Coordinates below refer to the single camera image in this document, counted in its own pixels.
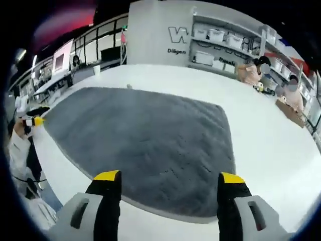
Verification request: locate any black screen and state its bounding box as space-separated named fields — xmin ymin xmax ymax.
xmin=100 ymin=47 xmax=123 ymax=60

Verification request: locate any black device cable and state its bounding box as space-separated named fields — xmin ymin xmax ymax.
xmin=12 ymin=175 xmax=48 ymax=184

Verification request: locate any black-framed glass wall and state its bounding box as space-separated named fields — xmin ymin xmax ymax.
xmin=70 ymin=14 xmax=130 ymax=63

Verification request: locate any row of small white bins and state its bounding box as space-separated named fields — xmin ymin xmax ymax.
xmin=268 ymin=57 xmax=314 ymax=101

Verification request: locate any person's left hand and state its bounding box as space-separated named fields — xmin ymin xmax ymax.
xmin=10 ymin=122 xmax=33 ymax=138

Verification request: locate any white lidded storage bin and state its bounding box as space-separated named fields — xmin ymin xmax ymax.
xmin=209 ymin=29 xmax=225 ymax=42
xmin=227 ymin=34 xmax=245 ymax=49
xmin=194 ymin=29 xmax=210 ymax=40

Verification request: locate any monitor with pinkish screen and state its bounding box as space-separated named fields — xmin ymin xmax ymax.
xmin=52 ymin=39 xmax=75 ymax=73

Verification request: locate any white lettered partition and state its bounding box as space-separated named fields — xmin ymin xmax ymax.
xmin=126 ymin=2 xmax=195 ymax=67

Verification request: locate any black-legged desk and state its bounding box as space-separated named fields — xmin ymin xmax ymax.
xmin=31 ymin=71 xmax=76 ymax=103

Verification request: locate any brown cardboard box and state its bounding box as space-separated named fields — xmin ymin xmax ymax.
xmin=275 ymin=99 xmax=306 ymax=128

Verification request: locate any grey towel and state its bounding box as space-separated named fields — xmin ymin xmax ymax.
xmin=41 ymin=84 xmax=236 ymax=218

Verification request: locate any large white storage bin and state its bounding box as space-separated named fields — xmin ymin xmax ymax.
xmin=193 ymin=51 xmax=215 ymax=67

